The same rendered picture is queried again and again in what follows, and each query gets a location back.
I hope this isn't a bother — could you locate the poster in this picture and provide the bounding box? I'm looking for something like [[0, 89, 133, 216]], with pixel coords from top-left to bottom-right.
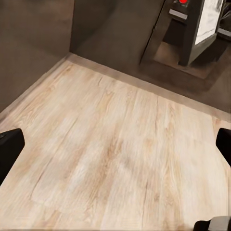
[[178, 0, 228, 66]]

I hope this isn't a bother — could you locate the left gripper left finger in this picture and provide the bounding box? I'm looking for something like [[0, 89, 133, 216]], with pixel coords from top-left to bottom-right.
[[0, 128, 25, 186]]

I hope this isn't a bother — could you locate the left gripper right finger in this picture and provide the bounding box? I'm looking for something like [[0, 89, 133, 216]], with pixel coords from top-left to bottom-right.
[[216, 128, 231, 167]]

